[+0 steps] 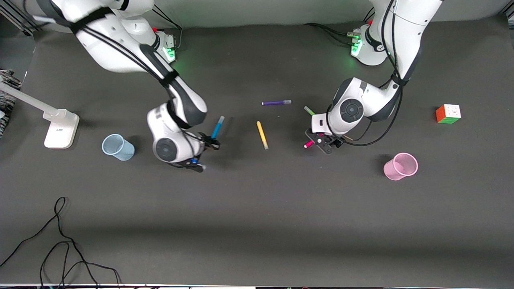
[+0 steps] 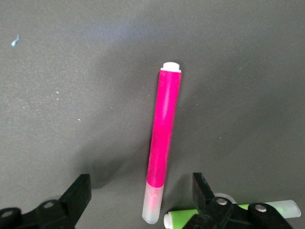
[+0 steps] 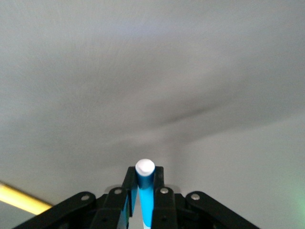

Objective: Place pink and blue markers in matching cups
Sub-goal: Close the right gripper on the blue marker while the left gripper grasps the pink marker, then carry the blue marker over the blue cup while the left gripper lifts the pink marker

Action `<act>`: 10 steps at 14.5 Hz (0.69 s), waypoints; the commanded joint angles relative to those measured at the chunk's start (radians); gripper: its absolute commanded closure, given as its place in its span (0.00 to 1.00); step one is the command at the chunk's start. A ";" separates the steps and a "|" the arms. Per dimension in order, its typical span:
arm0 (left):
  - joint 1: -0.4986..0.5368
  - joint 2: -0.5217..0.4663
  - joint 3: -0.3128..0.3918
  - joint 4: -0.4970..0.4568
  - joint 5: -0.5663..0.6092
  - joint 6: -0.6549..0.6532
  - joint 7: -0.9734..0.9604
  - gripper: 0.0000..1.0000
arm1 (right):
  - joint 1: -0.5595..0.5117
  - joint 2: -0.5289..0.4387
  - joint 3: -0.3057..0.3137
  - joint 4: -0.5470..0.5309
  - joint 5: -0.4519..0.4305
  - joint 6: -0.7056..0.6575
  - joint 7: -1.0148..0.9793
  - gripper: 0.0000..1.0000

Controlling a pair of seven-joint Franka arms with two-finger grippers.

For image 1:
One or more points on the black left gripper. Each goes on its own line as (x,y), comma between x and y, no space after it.
(338,143)

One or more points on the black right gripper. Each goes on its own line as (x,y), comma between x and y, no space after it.
(209,143)

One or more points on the pink marker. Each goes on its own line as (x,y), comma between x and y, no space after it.
(308,144)

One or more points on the blue marker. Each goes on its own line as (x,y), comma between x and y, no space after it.
(217,127)

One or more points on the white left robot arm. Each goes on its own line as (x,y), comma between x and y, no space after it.
(405,36)

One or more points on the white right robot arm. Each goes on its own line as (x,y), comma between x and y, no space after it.
(116,48)

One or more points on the green marker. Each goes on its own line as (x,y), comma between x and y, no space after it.
(309,110)

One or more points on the yellow marker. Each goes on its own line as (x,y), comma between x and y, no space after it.
(262,135)

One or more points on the purple marker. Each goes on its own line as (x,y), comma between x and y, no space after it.
(276,102)

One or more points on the translucent pink cup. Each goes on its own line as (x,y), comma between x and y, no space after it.
(397,168)

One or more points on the translucent blue cup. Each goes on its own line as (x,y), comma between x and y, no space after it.
(120,150)

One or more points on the colourful puzzle cube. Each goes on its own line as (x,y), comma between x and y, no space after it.
(448,114)

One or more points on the white stand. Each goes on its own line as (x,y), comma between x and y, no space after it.
(60,130)

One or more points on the grey braided sleeve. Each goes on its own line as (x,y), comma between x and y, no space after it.
(8,92)

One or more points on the aluminium rail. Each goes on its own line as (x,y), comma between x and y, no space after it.
(16,20)

